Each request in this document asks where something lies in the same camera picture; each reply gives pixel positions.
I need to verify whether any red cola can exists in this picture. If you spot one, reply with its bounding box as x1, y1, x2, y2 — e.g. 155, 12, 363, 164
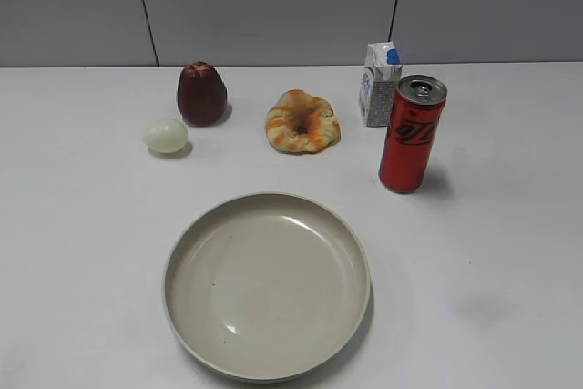
379, 75, 447, 193

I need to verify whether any beige round plate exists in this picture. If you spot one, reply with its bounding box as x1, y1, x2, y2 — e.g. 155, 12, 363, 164
162, 192, 372, 384

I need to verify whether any orange glazed bread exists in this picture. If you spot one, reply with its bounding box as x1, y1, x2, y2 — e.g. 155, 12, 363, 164
265, 89, 341, 154

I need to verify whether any dark red wax apple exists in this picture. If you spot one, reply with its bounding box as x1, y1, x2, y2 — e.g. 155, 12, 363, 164
177, 61, 228, 126

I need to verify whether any small white milk carton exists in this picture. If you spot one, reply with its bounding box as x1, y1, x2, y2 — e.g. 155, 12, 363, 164
359, 42, 403, 128

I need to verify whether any white egg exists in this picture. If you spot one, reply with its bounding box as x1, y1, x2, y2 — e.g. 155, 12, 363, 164
143, 119, 188, 154

